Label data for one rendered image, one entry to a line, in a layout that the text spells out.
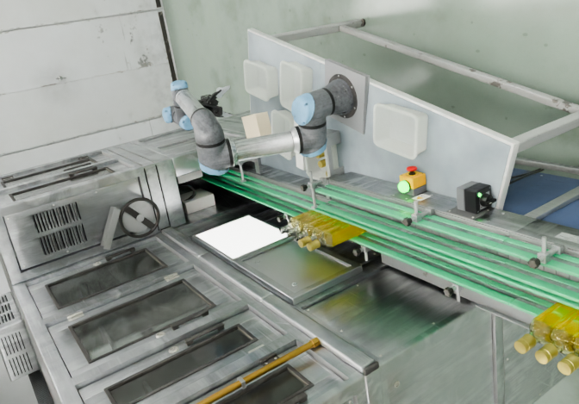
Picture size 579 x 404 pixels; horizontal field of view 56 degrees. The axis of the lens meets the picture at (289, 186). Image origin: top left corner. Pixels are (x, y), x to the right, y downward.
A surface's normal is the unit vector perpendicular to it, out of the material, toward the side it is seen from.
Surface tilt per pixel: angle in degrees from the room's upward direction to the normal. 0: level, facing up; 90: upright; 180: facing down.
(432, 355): 90
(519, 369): 90
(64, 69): 90
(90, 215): 90
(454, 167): 0
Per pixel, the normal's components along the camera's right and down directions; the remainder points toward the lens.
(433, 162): -0.82, 0.29
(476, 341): 0.56, 0.20
